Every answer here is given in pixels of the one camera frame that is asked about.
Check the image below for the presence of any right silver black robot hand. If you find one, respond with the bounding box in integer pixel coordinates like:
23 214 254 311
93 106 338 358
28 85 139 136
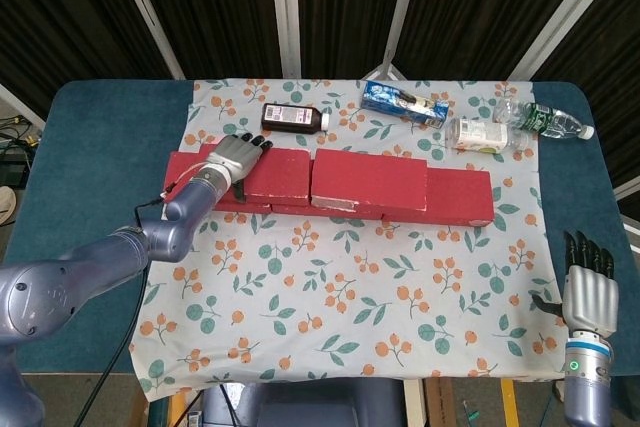
530 230 621 338

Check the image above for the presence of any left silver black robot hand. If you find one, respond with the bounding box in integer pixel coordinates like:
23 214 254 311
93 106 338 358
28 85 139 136
202 131 275 201

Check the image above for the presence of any red block with scuffed edges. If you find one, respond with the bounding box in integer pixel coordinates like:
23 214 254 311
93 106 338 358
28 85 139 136
199 142 311 208

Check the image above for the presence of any red block with worn end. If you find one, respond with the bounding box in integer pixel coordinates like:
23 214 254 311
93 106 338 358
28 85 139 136
309 148 429 212

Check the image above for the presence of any red rectangular block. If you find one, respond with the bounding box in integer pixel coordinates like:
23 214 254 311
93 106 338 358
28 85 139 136
270 201 384 221
163 150 274 214

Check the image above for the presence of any brown medicine bottle white cap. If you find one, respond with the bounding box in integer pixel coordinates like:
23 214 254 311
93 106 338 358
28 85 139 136
260 102 331 136

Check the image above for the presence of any blue felt table cover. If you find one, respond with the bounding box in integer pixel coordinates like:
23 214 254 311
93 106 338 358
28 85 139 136
0 79 640 377

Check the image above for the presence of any dark pleated curtain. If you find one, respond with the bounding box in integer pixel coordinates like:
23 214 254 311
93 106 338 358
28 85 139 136
0 0 640 188

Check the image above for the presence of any floral printed tablecloth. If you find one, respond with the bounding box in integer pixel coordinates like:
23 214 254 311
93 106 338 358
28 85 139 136
128 77 576 403

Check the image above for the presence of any red block with chipped corner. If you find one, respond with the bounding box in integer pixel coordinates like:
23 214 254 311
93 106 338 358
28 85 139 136
382 169 495 228

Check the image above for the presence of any blue carton box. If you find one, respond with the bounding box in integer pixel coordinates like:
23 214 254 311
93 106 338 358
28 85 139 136
359 79 450 129

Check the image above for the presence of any clear bottle with green label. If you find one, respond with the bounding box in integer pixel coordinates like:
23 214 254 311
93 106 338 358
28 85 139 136
492 98 596 141

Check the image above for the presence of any clear bottle with white label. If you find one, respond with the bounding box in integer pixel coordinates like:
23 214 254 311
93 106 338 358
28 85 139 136
444 117 530 154

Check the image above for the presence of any beige straw hat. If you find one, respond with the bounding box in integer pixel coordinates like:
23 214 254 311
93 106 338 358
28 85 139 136
0 185 17 224

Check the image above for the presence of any blue-grey robot torso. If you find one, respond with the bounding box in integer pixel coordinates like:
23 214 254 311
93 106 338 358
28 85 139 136
202 377 406 427

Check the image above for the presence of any white metal frame post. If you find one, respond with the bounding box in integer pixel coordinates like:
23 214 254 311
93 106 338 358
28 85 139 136
509 0 622 81
384 0 426 79
108 0 187 81
268 0 302 79

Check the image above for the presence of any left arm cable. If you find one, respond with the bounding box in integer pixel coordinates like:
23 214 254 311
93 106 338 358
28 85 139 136
74 166 206 427

